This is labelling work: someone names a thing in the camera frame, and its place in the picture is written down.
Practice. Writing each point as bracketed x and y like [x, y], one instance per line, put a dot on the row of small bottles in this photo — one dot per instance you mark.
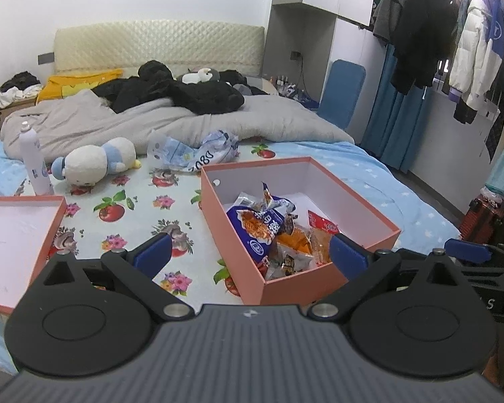
[283, 82]

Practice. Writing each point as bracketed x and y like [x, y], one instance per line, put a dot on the black white plush toy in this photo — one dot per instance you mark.
[195, 76]

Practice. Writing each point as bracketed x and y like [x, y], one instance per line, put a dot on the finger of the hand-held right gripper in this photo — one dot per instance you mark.
[466, 249]

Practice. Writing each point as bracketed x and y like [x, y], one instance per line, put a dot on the grey duvet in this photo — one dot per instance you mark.
[109, 121]

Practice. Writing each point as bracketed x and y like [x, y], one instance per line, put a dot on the hanging black coat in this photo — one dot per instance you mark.
[424, 29]

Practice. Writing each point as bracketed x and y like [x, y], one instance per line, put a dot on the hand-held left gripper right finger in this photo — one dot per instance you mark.
[348, 254]

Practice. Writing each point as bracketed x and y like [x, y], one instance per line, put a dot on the white spray bottle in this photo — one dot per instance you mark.
[35, 163]

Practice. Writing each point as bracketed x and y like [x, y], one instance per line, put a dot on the hanging grey jacket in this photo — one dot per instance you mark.
[388, 4]

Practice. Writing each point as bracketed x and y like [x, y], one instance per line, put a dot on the blue snack packet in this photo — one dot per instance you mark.
[252, 231]

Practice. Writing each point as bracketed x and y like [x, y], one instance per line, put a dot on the dark small snack packet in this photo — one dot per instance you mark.
[287, 264]

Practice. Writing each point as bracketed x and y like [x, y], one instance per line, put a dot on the clear orange snack packet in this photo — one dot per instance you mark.
[321, 247]

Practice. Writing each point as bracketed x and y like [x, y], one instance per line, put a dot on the grey wall panel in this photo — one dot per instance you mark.
[46, 58]

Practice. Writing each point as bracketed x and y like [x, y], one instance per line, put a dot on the pink cardboard box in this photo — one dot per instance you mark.
[235, 260]

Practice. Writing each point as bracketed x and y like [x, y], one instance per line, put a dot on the white blue plush penguin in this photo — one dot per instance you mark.
[92, 161]

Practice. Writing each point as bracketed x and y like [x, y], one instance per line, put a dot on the blue chair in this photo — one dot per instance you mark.
[340, 92]

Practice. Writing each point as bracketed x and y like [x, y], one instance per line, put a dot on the black fleece clothing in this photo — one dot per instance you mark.
[201, 96]

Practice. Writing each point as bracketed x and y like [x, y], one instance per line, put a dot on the pink box lid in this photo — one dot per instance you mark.
[12, 243]

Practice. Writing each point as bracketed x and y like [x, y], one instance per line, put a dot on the floral plastic sheet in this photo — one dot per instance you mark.
[130, 226]

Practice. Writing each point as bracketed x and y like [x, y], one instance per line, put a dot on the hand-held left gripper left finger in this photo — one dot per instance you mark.
[153, 254]

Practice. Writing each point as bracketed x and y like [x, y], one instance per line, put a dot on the red suitcase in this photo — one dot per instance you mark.
[487, 222]

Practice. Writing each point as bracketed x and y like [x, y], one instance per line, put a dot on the hanging white puffer jacket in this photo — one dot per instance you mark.
[474, 58]

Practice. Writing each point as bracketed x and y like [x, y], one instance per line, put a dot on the cardboard storage box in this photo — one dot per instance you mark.
[8, 111]

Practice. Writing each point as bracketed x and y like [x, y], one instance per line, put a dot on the yellow pillow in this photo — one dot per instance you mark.
[67, 84]

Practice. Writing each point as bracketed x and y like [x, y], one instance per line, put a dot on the blue star bed sheet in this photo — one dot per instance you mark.
[403, 193]

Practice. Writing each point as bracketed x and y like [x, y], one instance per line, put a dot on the black white clothes pile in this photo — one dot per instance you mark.
[19, 82]

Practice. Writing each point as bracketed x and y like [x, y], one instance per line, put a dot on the blue curtain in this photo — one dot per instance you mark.
[395, 126]

